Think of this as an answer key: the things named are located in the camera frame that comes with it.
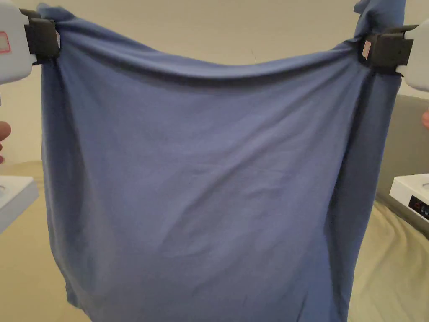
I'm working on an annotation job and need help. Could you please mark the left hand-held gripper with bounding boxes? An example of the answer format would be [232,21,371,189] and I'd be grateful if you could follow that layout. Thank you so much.
[0,0,63,236]

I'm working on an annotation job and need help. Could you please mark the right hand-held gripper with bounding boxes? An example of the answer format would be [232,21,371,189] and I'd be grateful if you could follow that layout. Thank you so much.
[361,18,429,233]

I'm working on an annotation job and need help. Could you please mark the dark blue shirt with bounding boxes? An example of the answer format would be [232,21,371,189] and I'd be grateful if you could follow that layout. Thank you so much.
[36,0,409,322]

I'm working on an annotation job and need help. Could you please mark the person's left hand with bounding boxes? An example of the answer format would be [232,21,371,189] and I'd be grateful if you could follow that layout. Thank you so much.
[0,120,12,165]

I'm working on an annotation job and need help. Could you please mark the grey padded headboard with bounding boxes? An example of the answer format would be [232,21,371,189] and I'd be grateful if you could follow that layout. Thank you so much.
[372,94,429,235]

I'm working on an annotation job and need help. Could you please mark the bed with beige sheet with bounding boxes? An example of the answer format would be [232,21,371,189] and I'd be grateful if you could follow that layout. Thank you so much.
[0,160,429,322]

